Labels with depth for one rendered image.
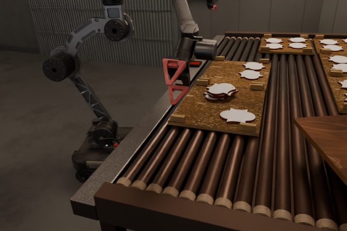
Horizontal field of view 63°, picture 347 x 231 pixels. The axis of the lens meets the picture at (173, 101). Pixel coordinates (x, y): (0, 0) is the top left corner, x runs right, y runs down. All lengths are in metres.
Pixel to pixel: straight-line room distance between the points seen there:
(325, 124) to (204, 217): 0.47
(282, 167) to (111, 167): 0.53
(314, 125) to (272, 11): 3.18
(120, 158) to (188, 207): 0.34
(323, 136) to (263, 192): 0.23
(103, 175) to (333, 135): 0.68
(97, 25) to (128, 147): 1.22
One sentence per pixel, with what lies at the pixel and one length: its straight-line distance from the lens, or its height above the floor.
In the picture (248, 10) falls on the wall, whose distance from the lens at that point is 4.10.
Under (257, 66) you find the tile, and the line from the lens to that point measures 1.72.
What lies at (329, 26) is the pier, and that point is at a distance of 3.87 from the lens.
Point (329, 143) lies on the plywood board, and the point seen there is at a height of 1.04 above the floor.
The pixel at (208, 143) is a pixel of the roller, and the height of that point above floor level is 0.92.
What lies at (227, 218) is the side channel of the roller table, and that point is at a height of 0.95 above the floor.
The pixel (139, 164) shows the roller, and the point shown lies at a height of 0.92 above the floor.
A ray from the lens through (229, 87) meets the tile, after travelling 1.33.
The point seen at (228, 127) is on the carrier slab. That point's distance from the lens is 1.09.
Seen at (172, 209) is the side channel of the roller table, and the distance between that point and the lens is 0.75.
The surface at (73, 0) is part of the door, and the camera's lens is 5.49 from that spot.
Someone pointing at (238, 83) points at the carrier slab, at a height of 0.94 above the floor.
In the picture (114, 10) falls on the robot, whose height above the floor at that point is 1.25.
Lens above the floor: 1.49
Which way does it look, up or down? 25 degrees down
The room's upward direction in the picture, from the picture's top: 3 degrees counter-clockwise
